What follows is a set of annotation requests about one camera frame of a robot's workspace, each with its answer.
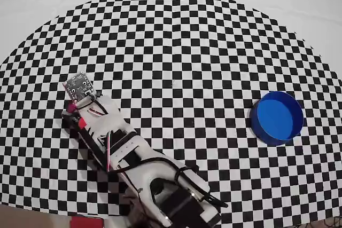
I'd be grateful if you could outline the red flat object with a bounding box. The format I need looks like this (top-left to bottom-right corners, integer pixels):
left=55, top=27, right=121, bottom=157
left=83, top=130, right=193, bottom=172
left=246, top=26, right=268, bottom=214
left=69, top=216, right=105, bottom=228

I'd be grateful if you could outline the black white checkered sheet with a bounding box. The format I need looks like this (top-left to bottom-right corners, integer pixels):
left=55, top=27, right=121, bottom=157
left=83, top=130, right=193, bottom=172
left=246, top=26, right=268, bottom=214
left=0, top=0, right=342, bottom=226

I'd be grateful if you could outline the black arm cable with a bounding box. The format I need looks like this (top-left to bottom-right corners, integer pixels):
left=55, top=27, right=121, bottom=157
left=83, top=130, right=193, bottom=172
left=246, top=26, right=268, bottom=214
left=108, top=157, right=229, bottom=209

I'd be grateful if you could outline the red white servo cable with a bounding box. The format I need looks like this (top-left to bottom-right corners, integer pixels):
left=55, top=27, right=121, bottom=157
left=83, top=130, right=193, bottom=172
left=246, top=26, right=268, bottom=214
left=103, top=129, right=114, bottom=172

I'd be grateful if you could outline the blue round box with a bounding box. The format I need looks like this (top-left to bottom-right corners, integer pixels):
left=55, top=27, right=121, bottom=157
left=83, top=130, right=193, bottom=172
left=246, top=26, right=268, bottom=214
left=250, top=91, right=305, bottom=147

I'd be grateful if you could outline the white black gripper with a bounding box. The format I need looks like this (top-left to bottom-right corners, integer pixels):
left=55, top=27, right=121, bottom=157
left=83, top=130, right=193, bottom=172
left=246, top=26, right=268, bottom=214
left=61, top=95, right=137, bottom=148

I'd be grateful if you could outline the grey camera circuit board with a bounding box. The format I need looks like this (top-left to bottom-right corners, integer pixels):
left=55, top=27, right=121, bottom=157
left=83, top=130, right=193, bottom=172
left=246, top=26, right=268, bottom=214
left=63, top=70, right=95, bottom=105

